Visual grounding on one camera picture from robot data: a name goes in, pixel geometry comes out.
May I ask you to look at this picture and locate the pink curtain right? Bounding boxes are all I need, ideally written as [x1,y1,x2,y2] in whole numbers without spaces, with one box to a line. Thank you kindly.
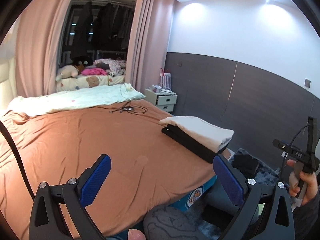
[125,0,175,92]

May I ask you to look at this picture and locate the cream plush toy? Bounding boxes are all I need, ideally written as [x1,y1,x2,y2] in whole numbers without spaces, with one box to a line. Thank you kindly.
[55,65,79,82]

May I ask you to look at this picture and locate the white nightstand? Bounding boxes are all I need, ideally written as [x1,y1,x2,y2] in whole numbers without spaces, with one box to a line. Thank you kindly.
[144,88,177,113]

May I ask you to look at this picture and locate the pink clothing pile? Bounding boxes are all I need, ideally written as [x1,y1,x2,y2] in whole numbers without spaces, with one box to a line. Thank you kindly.
[81,68,107,76]

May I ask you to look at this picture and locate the light grey large garment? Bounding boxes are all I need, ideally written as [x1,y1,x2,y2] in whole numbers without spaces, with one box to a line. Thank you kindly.
[159,116,234,153]

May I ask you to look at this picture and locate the cream padded headboard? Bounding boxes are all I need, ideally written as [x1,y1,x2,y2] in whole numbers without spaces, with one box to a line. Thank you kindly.
[0,57,17,116]

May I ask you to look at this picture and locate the person right hand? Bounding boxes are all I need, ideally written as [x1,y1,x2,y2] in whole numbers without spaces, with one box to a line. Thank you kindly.
[289,171,318,207]

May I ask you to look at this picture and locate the orange brown bed sheet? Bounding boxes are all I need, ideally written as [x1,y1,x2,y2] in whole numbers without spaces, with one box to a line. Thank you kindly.
[1,100,214,236]

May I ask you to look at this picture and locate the grey patterned knee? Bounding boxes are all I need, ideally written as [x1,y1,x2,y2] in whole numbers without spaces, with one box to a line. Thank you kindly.
[143,205,208,240]

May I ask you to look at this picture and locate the pale green blanket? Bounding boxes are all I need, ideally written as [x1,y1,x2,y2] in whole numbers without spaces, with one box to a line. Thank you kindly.
[7,83,145,117]

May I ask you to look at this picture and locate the black charger cable on bed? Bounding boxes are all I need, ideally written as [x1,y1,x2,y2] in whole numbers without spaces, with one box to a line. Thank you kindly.
[109,101,149,115]

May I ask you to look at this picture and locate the black folding board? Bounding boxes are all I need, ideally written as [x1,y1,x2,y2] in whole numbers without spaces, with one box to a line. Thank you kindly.
[161,125,228,164]

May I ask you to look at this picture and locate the pink curtain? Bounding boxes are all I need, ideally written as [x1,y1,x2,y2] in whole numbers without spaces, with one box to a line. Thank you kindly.
[16,0,71,98]
[125,0,175,92]

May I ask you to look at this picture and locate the items on nightstand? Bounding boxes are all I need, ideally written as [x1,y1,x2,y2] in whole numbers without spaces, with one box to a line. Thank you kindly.
[149,68,172,93]

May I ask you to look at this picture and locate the right forearm dark sleeve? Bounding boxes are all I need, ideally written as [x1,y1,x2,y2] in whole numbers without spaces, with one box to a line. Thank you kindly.
[293,192,319,240]

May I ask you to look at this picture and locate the wall socket plate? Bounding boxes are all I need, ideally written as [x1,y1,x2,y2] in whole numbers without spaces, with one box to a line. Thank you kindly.
[304,79,311,88]

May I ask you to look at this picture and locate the pink curtain left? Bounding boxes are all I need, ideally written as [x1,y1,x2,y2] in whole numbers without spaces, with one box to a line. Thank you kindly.
[16,0,71,98]

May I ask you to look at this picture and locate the floral clothing pile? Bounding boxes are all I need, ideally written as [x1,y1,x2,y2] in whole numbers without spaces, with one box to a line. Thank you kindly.
[93,59,126,76]

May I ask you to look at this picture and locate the bear print bedding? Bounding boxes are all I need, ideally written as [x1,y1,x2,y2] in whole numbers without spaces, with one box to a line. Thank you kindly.
[56,75,125,92]

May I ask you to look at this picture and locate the black cable left camera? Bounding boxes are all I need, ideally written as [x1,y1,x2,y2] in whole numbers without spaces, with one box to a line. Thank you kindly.
[0,119,36,202]

